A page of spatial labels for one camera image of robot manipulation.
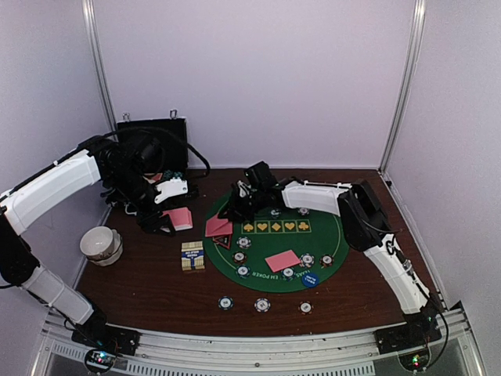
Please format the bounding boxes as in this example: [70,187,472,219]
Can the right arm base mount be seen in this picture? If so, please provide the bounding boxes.
[374,324,442,354]

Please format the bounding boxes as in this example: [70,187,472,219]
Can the red black chip stack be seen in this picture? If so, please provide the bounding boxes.
[298,301,314,315]

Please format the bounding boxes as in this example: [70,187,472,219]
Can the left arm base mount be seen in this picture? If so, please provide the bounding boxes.
[71,326,141,356]

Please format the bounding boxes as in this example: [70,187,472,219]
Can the aluminium front rail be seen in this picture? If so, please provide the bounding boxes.
[28,308,488,375]

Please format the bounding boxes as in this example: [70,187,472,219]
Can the scalloped white bowl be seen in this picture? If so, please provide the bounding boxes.
[80,226,123,266]

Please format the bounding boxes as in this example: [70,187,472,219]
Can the black poker case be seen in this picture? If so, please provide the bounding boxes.
[116,117,191,208]

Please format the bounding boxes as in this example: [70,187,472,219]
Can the triangular all-in marker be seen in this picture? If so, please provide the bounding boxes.
[212,234,232,250]

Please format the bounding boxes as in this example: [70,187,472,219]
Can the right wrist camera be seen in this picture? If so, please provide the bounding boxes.
[244,161,277,190]

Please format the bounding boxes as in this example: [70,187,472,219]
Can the teal chips in case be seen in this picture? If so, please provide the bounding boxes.
[162,170,184,180]

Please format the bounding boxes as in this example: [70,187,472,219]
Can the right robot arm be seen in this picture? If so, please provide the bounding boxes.
[218,177,441,346]

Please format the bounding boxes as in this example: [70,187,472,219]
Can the green chip stack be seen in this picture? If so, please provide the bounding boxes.
[218,296,234,310]

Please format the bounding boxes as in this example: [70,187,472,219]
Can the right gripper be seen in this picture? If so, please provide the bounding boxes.
[220,188,268,222]

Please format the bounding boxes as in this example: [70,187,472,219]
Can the card deck in case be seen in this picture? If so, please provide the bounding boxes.
[144,173,163,184]

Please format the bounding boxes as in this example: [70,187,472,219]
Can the round green poker mat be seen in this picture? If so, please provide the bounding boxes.
[204,208,349,293]

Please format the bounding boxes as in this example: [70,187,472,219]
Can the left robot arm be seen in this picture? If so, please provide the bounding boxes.
[1,126,199,348]

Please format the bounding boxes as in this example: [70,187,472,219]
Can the white ceramic bowl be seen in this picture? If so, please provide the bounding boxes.
[80,226,114,260]

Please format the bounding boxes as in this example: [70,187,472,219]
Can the blue small blind button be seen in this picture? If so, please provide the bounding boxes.
[301,273,320,288]

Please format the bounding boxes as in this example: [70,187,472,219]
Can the green chip mat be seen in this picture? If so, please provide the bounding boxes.
[281,268,295,281]
[236,265,251,278]

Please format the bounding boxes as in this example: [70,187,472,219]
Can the red-backed card deck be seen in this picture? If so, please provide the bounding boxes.
[163,207,193,231]

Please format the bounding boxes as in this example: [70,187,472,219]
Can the dealt red card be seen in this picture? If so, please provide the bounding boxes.
[204,215,230,237]
[265,250,301,273]
[211,222,233,237]

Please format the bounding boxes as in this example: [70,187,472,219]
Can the blue white chip stack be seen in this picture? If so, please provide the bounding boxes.
[254,298,271,313]

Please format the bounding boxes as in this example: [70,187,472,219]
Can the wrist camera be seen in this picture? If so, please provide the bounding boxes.
[153,178,188,204]
[244,161,277,190]

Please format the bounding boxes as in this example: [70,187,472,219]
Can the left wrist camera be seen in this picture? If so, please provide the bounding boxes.
[153,178,188,204]

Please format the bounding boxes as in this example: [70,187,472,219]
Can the gold card box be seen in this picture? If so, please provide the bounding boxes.
[181,240,205,272]

